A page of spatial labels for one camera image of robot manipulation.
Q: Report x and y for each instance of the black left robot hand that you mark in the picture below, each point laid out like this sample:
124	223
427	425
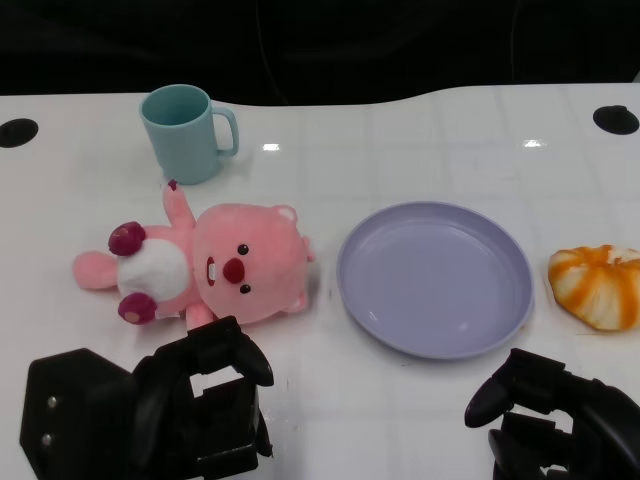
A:
150	400

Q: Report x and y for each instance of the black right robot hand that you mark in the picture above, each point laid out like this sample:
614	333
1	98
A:
555	415

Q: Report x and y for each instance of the pink plush beaver doll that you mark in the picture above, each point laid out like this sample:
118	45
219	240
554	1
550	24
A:
235	262

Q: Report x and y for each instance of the lavender plastic plate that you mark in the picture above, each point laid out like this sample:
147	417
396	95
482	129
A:
435	280

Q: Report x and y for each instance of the orange striped bread toy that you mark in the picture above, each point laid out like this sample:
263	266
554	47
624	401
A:
600	287

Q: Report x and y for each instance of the light blue plastic mug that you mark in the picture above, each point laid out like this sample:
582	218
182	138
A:
182	135

